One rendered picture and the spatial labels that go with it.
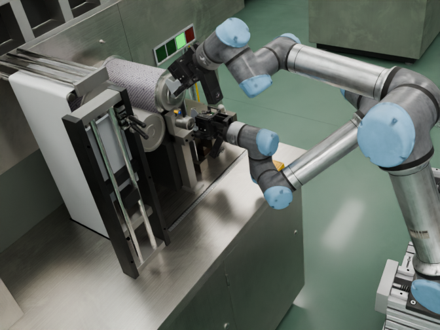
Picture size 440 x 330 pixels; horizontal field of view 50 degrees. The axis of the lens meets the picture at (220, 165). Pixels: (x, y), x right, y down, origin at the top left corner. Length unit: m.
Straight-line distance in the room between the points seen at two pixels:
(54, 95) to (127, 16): 0.61
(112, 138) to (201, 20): 1.01
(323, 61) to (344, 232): 1.61
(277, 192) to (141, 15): 0.85
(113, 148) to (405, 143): 0.68
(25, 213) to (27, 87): 0.50
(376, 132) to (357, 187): 1.97
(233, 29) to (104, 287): 0.79
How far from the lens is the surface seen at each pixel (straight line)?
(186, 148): 1.54
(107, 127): 1.19
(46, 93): 1.28
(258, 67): 1.20
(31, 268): 1.59
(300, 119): 3.54
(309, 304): 2.39
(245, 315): 1.84
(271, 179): 1.41
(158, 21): 1.90
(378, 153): 1.02
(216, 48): 1.21
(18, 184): 1.63
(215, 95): 1.34
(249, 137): 1.44
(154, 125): 1.46
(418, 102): 1.04
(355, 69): 1.17
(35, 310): 1.48
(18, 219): 1.68
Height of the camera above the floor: 1.96
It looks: 38 degrees down
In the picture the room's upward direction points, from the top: 10 degrees counter-clockwise
